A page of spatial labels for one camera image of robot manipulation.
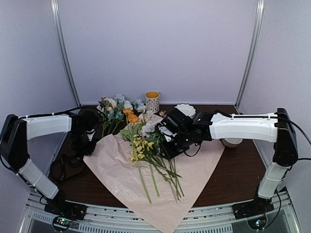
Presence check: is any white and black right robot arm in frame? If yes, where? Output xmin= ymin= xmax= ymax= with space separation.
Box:
xmin=155 ymin=108 xmax=298 ymax=215

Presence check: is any plain white bowl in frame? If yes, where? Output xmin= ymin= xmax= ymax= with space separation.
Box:
xmin=222 ymin=138 xmax=243 ymax=148

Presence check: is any right aluminium frame post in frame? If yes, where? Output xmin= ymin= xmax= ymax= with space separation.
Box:
xmin=235 ymin=0 xmax=265 ymax=112

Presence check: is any pink fake flower stem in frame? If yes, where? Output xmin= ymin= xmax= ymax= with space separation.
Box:
xmin=149 ymin=163 xmax=160 ymax=197
xmin=156 ymin=116 xmax=185 ymax=202

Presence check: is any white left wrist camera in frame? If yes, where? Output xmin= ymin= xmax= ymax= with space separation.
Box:
xmin=86 ymin=129 xmax=96 ymax=141

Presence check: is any left aluminium frame post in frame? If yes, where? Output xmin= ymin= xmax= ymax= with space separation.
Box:
xmin=51 ymin=0 xmax=81 ymax=107

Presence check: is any pile of fake flowers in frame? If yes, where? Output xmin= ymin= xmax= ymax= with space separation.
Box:
xmin=97 ymin=94 xmax=146 ymax=137

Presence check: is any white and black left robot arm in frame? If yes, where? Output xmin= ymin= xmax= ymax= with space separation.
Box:
xmin=0 ymin=111 xmax=99 ymax=216

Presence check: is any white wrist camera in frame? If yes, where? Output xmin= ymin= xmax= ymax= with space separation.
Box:
xmin=158 ymin=125 xmax=173 ymax=142
xmin=86 ymin=129 xmax=96 ymax=141

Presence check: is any aluminium front rail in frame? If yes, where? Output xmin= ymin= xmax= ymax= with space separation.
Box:
xmin=18 ymin=191 xmax=301 ymax=233

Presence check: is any black ribbon strap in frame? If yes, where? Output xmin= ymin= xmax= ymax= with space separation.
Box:
xmin=50 ymin=154 xmax=86 ymax=182

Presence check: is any pink wrapping paper sheet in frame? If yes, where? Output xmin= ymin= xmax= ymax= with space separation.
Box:
xmin=84 ymin=134 xmax=225 ymax=233

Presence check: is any floral mug with yellow inside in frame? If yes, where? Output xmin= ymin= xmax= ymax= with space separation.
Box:
xmin=145 ymin=91 xmax=160 ymax=114

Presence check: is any yellow fake flower sprig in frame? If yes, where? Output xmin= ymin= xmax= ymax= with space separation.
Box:
xmin=130 ymin=135 xmax=183 ymax=179

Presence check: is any orange fake flower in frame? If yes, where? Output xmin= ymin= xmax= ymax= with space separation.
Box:
xmin=123 ymin=109 xmax=152 ymax=204

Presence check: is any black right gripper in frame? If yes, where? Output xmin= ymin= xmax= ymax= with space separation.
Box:
xmin=160 ymin=131 xmax=193 ymax=160

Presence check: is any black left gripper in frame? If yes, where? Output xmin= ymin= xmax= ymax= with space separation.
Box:
xmin=70 ymin=130 xmax=96 ymax=155

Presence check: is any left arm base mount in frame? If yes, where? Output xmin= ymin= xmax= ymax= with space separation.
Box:
xmin=44 ymin=202 xmax=87 ymax=220

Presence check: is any white scalloped bowl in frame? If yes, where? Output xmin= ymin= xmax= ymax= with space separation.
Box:
xmin=175 ymin=103 xmax=196 ymax=119

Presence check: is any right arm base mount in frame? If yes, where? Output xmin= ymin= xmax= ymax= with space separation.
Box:
xmin=232 ymin=201 xmax=274 ymax=219

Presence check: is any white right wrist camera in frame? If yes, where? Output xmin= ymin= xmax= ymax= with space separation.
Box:
xmin=158 ymin=125 xmax=173 ymax=142

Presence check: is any aluminium frame post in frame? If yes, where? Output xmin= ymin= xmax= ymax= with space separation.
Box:
xmin=51 ymin=0 xmax=81 ymax=107
xmin=235 ymin=0 xmax=265 ymax=112

